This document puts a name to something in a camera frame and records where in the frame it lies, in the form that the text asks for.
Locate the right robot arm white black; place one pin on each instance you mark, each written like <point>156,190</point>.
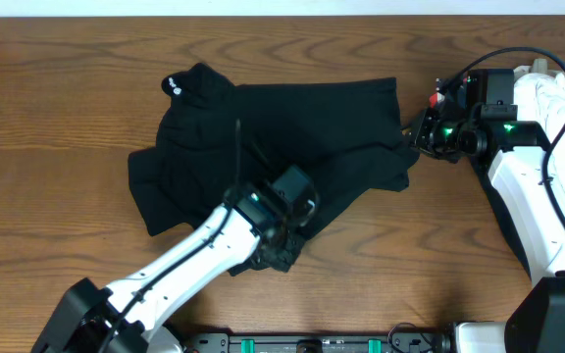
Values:
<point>508,156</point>

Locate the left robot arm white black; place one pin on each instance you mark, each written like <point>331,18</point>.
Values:
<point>126,314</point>

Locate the black t-shirt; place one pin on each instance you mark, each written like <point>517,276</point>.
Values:
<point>345,136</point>

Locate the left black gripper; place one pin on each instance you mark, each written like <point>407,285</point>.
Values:
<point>287,258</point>

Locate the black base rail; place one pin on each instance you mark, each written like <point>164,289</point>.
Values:
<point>403,338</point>

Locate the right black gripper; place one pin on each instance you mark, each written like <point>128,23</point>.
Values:
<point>420,135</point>

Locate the dark garment with red trim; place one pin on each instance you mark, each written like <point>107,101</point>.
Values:
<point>480,142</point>

